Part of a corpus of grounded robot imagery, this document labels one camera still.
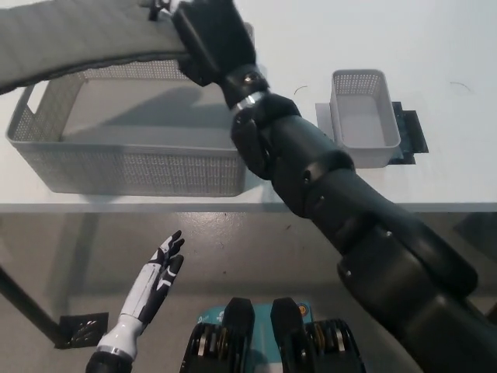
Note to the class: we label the black table foot plate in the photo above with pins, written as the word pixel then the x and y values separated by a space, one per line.
pixel 83 330

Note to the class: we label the small grey perforated container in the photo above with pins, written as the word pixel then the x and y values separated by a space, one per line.
pixel 365 112

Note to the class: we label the black flat mat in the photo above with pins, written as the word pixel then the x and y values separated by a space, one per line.
pixel 411 132

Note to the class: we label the grey quilted oven glove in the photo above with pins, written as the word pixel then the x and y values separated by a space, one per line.
pixel 77 35

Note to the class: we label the large grey perforated basket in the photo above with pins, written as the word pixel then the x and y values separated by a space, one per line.
pixel 147 171

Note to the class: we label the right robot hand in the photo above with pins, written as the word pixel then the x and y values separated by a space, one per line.
pixel 217 42

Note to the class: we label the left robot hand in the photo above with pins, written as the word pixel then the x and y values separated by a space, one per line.
pixel 149 287

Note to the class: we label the thin dark thread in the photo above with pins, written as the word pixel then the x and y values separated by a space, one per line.
pixel 299 89
pixel 462 87

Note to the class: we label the black table leg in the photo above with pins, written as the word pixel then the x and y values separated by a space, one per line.
pixel 25 301

